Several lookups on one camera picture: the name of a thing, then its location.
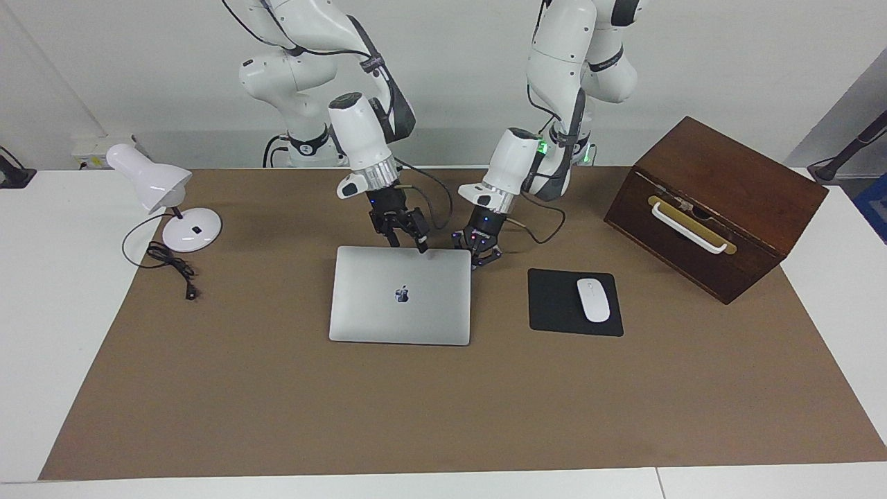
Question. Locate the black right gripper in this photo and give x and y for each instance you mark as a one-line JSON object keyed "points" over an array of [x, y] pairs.
{"points": [[395, 211]]}

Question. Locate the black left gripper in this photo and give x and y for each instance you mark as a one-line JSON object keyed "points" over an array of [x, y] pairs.
{"points": [[481, 232]]}

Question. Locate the silver apple laptop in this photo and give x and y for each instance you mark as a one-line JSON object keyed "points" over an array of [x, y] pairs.
{"points": [[388, 319]]}

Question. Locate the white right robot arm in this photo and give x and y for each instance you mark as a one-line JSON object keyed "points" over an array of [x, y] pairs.
{"points": [[360, 138]]}

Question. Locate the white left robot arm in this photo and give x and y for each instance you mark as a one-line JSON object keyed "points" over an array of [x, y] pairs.
{"points": [[561, 55]]}

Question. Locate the black mouse pad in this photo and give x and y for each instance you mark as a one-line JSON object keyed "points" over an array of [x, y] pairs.
{"points": [[554, 305]]}

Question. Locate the white computer mouse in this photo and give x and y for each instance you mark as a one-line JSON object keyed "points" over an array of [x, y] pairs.
{"points": [[594, 301]]}

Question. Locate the brown table mat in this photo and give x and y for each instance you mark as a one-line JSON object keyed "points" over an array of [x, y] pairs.
{"points": [[416, 416]]}

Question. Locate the white desk lamp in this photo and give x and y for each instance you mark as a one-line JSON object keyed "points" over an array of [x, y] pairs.
{"points": [[149, 177]]}

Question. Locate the dark brown wooden box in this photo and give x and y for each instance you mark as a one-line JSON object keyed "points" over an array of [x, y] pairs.
{"points": [[755, 201]]}

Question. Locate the black stand with pole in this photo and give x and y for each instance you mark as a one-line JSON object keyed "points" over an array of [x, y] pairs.
{"points": [[842, 161]]}

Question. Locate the blue crate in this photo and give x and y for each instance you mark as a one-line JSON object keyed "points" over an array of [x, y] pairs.
{"points": [[874, 208]]}

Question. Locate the black stand foot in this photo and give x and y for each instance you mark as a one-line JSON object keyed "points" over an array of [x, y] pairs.
{"points": [[15, 177]]}

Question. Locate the white wall power outlet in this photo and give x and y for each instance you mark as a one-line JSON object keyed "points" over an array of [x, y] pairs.
{"points": [[90, 147]]}

